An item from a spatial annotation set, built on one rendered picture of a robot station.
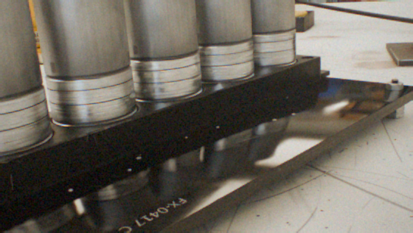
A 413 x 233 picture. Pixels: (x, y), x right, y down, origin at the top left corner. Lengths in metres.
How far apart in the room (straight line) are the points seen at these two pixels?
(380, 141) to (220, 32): 0.06
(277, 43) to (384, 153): 0.06
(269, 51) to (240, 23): 0.02
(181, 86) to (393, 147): 0.07
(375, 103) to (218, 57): 0.06
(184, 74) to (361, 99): 0.07
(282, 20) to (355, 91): 0.04
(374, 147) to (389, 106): 0.02
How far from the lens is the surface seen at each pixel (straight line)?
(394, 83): 0.19
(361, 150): 0.16
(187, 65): 0.15
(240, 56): 0.17
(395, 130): 0.18
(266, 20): 0.19
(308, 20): 0.46
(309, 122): 0.15
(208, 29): 0.17
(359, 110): 0.17
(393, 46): 0.33
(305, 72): 0.20
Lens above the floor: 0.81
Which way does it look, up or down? 17 degrees down
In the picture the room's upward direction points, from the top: 4 degrees counter-clockwise
